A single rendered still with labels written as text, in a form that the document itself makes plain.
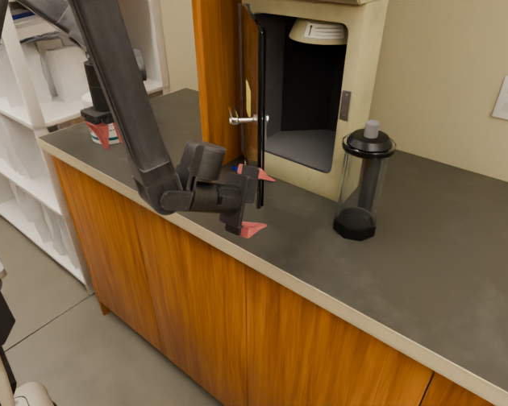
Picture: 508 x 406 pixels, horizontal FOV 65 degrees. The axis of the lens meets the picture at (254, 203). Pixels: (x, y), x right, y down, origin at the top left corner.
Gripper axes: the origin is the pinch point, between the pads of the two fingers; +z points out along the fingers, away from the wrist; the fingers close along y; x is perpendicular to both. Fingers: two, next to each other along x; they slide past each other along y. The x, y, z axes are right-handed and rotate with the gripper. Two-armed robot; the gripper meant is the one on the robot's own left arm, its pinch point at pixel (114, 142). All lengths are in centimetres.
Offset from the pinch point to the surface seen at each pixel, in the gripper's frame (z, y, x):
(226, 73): -11.7, 32.1, -9.2
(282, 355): 48, 6, -50
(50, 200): 60, 13, 86
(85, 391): 110, -20, 26
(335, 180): 9, 33, -45
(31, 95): 7, 13, 70
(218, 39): -21.0, 29.5, -9.1
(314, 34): -25, 35, -34
